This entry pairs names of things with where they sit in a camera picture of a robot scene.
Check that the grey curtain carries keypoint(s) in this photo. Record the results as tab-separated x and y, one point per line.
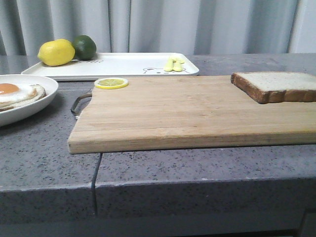
185	26

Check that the bottom bread slice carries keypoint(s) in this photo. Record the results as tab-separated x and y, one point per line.
40	94

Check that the lemon slice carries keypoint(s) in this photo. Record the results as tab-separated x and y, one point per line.
111	83

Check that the yellow lemon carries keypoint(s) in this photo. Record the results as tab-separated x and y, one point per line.
57	52

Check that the white bread slice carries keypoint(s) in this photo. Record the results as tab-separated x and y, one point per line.
275	87

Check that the white round plate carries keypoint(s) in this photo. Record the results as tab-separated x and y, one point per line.
21	112

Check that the yellow-green plastic utensil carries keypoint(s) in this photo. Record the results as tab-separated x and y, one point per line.
174	64

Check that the fried egg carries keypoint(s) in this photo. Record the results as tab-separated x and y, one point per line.
12	93

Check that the wooden cutting board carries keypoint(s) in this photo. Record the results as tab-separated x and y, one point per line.
156	113

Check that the green lime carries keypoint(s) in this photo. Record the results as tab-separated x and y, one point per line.
85	47

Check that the white rectangular tray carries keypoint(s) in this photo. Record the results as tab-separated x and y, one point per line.
114	65

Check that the metal board handle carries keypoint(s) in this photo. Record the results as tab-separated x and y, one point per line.
77	101

